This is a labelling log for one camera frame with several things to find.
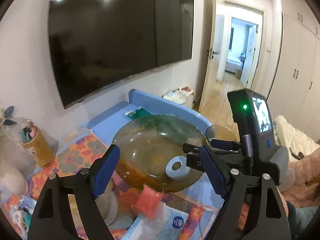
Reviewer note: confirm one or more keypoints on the blue tape roll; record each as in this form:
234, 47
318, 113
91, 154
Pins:
177, 168

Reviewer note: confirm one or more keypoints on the white wardrobe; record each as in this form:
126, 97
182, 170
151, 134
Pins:
291, 80

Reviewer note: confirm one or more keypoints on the large wall television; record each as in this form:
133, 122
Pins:
96, 43

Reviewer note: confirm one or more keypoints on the white ceramic vase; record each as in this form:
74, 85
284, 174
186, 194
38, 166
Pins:
16, 161

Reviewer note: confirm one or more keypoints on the wooden door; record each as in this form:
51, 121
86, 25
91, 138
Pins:
206, 49

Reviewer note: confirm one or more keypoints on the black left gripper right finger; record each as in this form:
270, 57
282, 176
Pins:
266, 217

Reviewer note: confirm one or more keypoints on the blue sofa bench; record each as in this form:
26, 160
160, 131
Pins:
106, 124

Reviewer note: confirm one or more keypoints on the white side table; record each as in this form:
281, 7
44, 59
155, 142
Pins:
180, 95

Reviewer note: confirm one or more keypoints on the brown pen holder box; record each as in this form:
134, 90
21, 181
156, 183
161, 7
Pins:
34, 142

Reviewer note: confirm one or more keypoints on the pink slime bag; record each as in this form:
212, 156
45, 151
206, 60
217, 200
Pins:
148, 202

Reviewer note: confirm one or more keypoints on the person's right hand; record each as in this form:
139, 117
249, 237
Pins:
245, 210

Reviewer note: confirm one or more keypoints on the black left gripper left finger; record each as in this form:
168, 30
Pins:
52, 217

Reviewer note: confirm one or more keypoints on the floral orange tablecloth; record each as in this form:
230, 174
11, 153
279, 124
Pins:
87, 149

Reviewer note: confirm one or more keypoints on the tissue pack with blue logo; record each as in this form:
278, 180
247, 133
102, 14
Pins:
168, 224

